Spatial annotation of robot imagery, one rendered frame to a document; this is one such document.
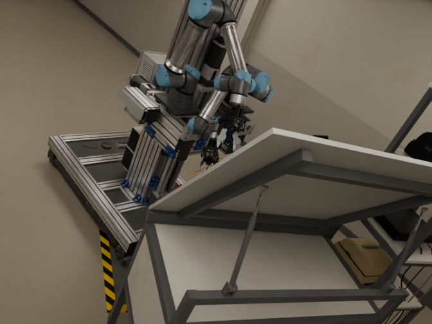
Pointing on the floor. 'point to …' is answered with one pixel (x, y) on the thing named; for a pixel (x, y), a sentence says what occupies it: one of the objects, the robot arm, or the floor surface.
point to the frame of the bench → (167, 304)
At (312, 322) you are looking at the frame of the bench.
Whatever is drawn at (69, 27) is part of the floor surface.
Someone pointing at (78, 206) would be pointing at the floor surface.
